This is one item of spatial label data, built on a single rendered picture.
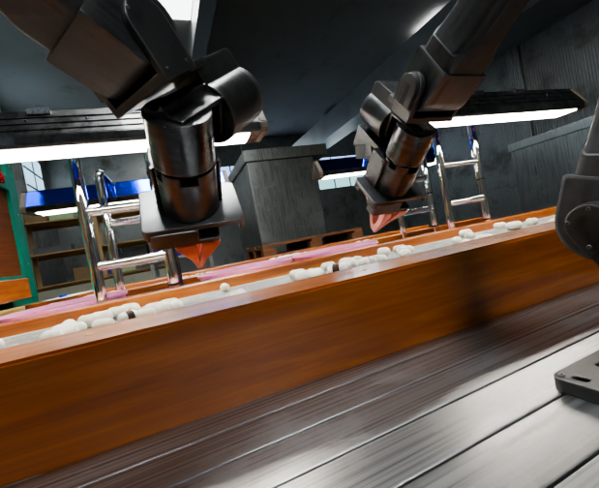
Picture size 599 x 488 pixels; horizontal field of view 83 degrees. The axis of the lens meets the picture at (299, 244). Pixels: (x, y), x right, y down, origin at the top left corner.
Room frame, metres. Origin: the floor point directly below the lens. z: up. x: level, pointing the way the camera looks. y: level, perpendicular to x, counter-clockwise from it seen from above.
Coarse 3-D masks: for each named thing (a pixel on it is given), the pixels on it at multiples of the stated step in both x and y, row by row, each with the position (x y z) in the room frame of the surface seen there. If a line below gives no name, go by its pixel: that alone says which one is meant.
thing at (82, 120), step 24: (0, 120) 0.54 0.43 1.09; (24, 120) 0.55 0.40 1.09; (48, 120) 0.56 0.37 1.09; (72, 120) 0.57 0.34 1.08; (96, 120) 0.58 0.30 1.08; (120, 120) 0.59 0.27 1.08; (264, 120) 0.66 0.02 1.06; (0, 144) 0.52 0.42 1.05; (24, 144) 0.53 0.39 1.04; (48, 144) 0.54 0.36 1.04; (72, 144) 0.56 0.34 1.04
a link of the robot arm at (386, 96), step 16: (400, 80) 0.42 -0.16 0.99; (416, 80) 0.40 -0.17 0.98; (368, 96) 0.52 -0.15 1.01; (384, 96) 0.49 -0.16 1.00; (400, 96) 0.42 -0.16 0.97; (416, 96) 0.41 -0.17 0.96; (368, 112) 0.51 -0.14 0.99; (384, 112) 0.49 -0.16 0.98; (400, 112) 0.44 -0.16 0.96; (416, 112) 0.44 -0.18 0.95; (432, 112) 0.45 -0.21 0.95; (448, 112) 0.46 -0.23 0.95
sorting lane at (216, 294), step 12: (552, 216) 1.07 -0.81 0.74; (504, 228) 0.97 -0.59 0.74; (444, 240) 0.93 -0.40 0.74; (288, 276) 0.76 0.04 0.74; (240, 288) 0.71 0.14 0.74; (252, 288) 0.67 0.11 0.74; (192, 300) 0.65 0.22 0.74; (204, 300) 0.61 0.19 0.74; (12, 336) 0.61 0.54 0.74; (24, 336) 0.59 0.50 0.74; (36, 336) 0.56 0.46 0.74
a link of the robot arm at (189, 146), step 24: (168, 96) 0.29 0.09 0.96; (192, 96) 0.29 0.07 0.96; (216, 96) 0.30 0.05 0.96; (144, 120) 0.27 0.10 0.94; (168, 120) 0.27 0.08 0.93; (192, 120) 0.28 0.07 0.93; (216, 120) 0.32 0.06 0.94; (168, 144) 0.28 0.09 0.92; (192, 144) 0.28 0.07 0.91; (168, 168) 0.29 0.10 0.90; (192, 168) 0.30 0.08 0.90
